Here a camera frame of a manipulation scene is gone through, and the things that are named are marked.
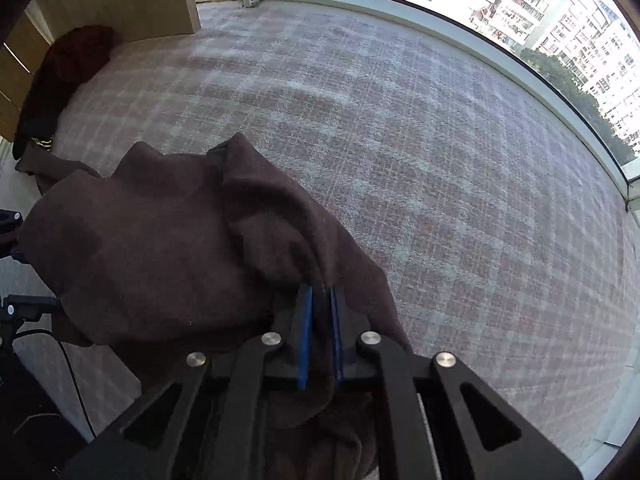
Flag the white mattress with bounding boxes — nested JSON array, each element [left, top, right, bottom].
[[55, 340, 147, 441]]

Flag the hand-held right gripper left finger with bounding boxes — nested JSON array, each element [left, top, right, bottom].
[[64, 284, 315, 480]]

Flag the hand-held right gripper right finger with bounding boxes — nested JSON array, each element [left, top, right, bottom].
[[326, 284, 585, 480]]

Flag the apartment buildings outside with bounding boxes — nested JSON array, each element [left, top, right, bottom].
[[190, 0, 640, 156]]

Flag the wooden plank headboard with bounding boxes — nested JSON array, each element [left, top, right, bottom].
[[0, 15, 53, 142]]

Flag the brown fleece sweater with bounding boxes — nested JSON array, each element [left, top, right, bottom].
[[15, 132, 416, 480]]

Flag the dark red garment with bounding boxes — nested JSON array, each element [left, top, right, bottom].
[[37, 25, 117, 111]]

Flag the light wooden cabinet panel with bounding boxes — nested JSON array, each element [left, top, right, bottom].
[[36, 0, 202, 45]]

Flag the green trees outside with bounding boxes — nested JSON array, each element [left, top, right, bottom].
[[517, 49, 640, 161]]

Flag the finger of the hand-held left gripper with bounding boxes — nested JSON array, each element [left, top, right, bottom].
[[0, 209, 26, 263], [0, 295, 63, 344]]

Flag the pink plaid blanket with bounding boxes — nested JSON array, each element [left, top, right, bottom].
[[0, 0, 630, 468]]

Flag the black garment with yellow stripes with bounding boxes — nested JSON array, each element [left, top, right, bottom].
[[12, 60, 68, 161]]

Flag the black cable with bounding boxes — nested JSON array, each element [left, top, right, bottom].
[[12, 329, 98, 438]]

